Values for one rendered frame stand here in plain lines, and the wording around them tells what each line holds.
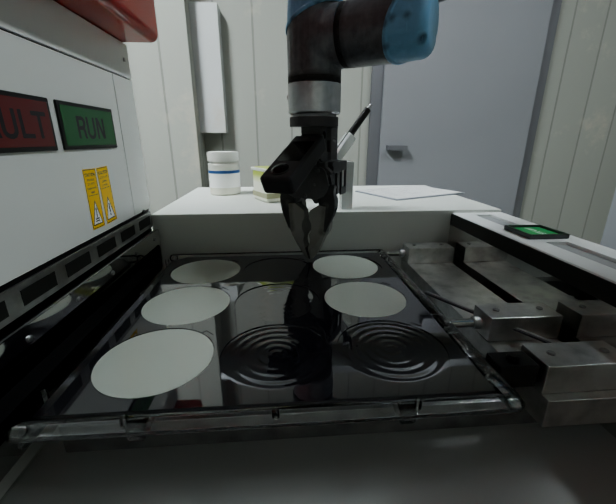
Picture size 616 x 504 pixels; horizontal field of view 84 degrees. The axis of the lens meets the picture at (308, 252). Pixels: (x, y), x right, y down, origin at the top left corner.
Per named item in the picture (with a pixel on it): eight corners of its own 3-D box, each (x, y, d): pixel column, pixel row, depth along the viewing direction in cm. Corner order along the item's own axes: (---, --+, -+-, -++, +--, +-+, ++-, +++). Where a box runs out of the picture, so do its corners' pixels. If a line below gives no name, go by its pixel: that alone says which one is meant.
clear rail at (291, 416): (1, 449, 23) (-5, 433, 22) (17, 432, 24) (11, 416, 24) (527, 416, 26) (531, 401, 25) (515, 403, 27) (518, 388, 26)
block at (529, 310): (487, 341, 37) (492, 317, 36) (471, 325, 40) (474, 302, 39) (558, 338, 37) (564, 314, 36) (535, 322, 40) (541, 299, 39)
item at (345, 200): (321, 210, 62) (322, 132, 57) (319, 206, 65) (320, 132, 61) (354, 209, 62) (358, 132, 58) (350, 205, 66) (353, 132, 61)
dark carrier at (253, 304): (33, 423, 24) (31, 417, 24) (175, 260, 57) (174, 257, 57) (495, 397, 27) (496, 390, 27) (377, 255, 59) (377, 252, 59)
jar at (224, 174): (207, 196, 77) (203, 152, 74) (213, 191, 84) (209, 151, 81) (239, 195, 78) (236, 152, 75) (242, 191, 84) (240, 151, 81)
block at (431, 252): (407, 263, 60) (409, 247, 59) (401, 257, 63) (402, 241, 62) (451, 262, 60) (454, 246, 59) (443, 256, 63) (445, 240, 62)
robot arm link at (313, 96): (329, 78, 44) (274, 83, 47) (328, 117, 45) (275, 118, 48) (348, 86, 50) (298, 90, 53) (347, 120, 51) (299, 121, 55)
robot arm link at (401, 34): (445, -49, 39) (356, -27, 44) (423, 3, 35) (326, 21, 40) (446, 23, 45) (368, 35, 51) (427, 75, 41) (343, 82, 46)
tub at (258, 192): (266, 203, 68) (265, 168, 65) (252, 198, 74) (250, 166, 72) (299, 200, 71) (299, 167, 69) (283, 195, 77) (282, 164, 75)
